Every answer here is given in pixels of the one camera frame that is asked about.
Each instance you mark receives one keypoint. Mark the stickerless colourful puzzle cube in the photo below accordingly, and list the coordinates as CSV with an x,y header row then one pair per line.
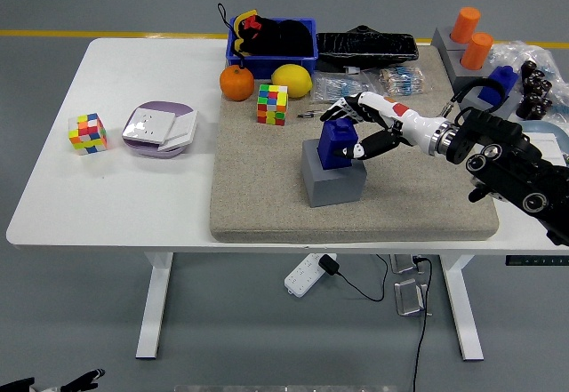
x,y
272,105

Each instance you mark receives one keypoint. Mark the yellow black red toy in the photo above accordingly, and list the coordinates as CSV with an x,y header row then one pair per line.
x,y
240,19

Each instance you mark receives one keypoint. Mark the black wrapped long object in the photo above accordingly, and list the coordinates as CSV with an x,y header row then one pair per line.
x,y
364,47

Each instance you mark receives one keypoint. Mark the purple plate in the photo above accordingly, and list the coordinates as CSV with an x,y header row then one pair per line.
x,y
164,106

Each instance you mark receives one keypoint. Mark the orange fruit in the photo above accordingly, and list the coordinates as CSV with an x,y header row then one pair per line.
x,y
237,83

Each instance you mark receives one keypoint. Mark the white wall socket panel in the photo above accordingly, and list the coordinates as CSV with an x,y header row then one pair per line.
x,y
149,126

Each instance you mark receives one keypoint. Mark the dark brown knob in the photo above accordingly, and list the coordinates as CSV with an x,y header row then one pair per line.
x,y
542,109
528,68
545,86
533,98
531,83
524,108

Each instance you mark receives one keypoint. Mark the white power strip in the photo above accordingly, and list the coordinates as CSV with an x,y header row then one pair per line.
x,y
304,276

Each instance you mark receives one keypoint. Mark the small white connector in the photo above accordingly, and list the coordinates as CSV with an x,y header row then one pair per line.
x,y
351,70

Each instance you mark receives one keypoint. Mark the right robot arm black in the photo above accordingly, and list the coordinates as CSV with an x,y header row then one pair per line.
x,y
511,156

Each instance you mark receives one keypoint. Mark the orange cylinder seal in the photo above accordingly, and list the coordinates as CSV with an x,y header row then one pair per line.
x,y
475,50
464,23

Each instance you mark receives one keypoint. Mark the black table control panel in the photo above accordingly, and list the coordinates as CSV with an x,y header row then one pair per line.
x,y
533,261

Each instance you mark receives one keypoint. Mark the blue plastic bin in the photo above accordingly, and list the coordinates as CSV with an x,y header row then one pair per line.
x,y
262,66

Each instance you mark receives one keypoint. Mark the clear crumpled plastic bag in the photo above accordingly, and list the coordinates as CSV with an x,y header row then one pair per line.
x,y
511,52

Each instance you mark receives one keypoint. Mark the grey seal holder block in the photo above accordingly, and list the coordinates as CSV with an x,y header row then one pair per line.
x,y
462,76
440,41
338,189
513,98

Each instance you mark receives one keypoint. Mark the white wall switch panel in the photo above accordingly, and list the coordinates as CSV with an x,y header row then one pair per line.
x,y
553,143
184,132

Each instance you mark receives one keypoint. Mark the black cloth bundle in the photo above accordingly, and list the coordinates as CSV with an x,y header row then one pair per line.
x,y
289,38

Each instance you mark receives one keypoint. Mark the grey-brown mat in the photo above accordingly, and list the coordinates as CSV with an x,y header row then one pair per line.
x,y
266,187

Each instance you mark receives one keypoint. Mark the yellow lemon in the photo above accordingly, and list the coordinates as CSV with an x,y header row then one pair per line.
x,y
291,81

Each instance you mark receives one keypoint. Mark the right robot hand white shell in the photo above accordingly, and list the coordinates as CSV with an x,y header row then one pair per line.
x,y
418,125

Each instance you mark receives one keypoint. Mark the black power adapter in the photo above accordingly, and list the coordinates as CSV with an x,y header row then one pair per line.
x,y
328,264

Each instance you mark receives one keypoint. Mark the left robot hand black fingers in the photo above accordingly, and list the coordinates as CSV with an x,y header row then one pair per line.
x,y
84,379

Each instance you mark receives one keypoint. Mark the white table leg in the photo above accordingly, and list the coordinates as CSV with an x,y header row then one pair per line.
x,y
153,312
462,312

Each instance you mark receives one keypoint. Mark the clear metal bracket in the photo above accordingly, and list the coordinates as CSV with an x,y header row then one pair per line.
x,y
402,264
409,298

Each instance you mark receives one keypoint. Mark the grey ballpoint pen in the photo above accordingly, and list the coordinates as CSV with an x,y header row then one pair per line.
x,y
306,115

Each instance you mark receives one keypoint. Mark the blue square seal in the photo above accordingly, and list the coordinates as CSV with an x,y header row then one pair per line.
x,y
506,77
331,143

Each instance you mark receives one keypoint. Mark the white-edged colourful puzzle cube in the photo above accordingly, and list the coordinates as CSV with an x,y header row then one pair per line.
x,y
88,135

